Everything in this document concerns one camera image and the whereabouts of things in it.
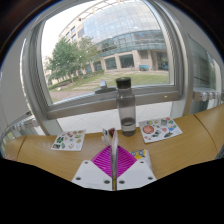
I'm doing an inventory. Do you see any grey window handle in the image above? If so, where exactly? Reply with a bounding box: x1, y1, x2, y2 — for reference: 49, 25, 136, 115
94, 79, 118, 95

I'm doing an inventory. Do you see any glass-fronted building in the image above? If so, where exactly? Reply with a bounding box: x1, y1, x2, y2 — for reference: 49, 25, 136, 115
43, 0, 171, 73

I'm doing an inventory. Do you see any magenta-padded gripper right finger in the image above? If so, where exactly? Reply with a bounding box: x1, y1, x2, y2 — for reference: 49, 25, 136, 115
117, 145, 158, 192

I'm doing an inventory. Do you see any white rail with knobs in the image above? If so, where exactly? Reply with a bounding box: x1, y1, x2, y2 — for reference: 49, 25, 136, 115
0, 114, 44, 142
191, 88, 224, 103

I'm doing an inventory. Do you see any clear bottle with black cap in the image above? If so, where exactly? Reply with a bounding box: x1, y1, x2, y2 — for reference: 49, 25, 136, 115
115, 76, 137, 137

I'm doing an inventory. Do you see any white-framed window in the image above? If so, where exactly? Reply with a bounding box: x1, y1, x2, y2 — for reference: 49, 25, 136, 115
21, 0, 188, 122

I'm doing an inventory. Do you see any sticker sheet with green stickers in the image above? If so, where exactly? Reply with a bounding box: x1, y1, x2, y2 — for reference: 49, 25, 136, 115
50, 129, 87, 152

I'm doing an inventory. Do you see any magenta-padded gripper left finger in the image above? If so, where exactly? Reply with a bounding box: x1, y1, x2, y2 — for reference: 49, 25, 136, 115
71, 145, 114, 192

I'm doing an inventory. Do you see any green tree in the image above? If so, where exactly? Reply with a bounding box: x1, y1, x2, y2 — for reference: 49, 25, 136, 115
44, 35, 101, 86

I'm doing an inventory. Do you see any sticker sheet with red circle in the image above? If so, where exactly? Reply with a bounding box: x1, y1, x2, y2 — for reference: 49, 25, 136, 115
138, 116, 184, 144

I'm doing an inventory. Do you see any white cartoon-print towel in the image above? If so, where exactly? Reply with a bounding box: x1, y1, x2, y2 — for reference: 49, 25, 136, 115
101, 127, 154, 192

